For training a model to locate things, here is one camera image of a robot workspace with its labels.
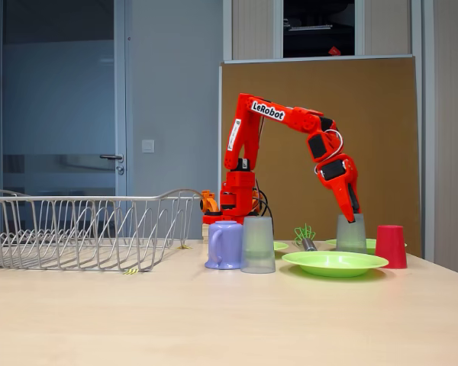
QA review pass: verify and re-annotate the orange table clamp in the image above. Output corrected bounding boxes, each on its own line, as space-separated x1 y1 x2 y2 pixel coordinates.
198 190 221 214

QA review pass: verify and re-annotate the brown cork board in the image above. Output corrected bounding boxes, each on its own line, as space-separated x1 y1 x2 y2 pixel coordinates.
218 55 423 258

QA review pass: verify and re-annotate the grey glass door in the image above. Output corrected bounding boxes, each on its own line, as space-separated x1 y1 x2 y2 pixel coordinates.
0 0 134 239

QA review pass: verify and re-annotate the green whisk with metal handle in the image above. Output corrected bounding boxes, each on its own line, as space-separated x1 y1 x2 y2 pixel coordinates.
292 223 318 252

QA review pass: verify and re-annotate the grey translucent plastic cup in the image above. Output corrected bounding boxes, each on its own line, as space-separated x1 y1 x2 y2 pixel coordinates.
335 213 368 254
240 217 276 275

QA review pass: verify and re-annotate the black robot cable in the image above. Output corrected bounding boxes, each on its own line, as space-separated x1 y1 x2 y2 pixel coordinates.
253 177 276 233

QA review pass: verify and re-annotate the metal wire dish rack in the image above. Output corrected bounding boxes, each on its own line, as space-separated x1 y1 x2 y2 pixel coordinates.
0 188 204 272

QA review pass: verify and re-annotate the red plastic cup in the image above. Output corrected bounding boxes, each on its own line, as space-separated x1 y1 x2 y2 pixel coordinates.
374 225 408 270

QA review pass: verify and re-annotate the purple plastic mug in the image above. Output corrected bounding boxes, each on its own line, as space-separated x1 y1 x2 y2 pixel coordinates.
205 220 245 271

